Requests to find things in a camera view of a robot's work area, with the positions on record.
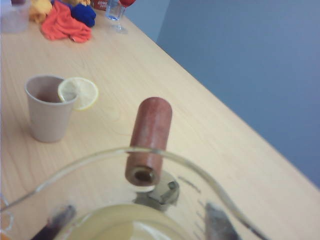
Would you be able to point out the blue cloth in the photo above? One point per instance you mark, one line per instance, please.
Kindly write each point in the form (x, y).
(83, 13)

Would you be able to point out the wine glass with orange juice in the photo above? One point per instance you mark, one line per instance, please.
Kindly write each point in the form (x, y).
(3, 225)

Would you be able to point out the small clear glass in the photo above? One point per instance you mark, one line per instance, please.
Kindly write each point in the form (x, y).
(112, 11)

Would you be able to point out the red box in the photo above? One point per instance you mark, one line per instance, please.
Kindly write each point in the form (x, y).
(100, 3)

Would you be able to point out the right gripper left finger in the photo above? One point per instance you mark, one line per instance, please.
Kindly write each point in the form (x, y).
(58, 222)

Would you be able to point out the orange cloth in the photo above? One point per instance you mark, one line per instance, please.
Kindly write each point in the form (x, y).
(65, 25)

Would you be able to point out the wine glass with red drink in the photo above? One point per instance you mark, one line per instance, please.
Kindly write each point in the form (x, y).
(120, 29)

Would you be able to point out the yellow cloth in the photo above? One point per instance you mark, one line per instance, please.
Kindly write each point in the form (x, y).
(38, 11)

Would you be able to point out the beige paper cup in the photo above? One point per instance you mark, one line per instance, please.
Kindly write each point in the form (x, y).
(47, 120)

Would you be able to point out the lemon slice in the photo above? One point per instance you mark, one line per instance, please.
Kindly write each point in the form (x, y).
(85, 95)

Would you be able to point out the translucent plastic container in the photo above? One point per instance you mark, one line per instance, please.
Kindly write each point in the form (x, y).
(15, 20)

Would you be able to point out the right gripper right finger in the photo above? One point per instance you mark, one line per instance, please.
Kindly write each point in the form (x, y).
(217, 225)

